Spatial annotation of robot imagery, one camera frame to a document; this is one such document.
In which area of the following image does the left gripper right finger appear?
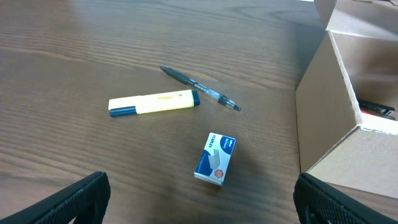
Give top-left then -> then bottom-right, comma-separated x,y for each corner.
293,173 -> 397,224

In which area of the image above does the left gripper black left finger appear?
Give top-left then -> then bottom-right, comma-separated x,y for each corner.
1,171 -> 111,224

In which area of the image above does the cardboard box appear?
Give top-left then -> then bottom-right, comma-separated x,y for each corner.
295,0 -> 397,198

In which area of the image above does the yellow highlighter marker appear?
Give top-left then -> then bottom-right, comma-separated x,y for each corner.
108,90 -> 200,118

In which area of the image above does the blue white staples box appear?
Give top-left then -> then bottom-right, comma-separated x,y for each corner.
194,133 -> 236,186

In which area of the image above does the black ballpoint pen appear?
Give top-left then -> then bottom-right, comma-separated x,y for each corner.
160,66 -> 241,111

